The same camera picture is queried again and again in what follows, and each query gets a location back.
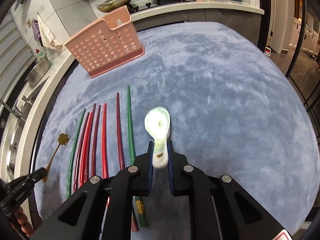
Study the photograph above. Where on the gold flower spoon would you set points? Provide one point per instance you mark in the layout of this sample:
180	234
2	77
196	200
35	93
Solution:
63	139

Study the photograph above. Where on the dark red chopstick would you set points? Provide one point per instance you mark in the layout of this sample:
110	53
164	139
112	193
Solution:
94	147
89	139
78	157
134	226

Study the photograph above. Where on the pink perforated utensil basket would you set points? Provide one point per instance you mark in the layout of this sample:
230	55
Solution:
106	43

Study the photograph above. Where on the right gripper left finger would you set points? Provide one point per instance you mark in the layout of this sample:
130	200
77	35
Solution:
150	167

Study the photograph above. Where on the person's left hand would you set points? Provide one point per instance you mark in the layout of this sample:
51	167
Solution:
22	219

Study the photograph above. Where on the steel pot by sink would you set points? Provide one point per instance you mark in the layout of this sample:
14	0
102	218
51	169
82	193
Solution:
38	72

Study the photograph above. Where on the hanging kitchen towel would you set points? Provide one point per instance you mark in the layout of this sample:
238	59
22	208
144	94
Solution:
48	39

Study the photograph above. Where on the green chopstick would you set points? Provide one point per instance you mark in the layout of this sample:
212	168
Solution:
138	200
75	141

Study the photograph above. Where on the bright red chopstick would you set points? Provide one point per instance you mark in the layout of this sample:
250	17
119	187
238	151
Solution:
83	161
104	142

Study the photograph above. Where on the black gas stove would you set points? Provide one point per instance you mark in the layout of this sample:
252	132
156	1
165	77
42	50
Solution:
148	4

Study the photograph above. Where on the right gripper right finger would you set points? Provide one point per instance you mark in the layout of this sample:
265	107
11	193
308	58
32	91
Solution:
170	166

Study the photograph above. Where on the white ceramic soup spoon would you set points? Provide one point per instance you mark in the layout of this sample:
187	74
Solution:
157	124

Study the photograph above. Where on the blue plush table cloth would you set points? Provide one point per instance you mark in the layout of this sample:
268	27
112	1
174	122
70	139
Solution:
232	112

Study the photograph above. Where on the wok with glass lid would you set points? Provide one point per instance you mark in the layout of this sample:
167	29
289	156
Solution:
110	5

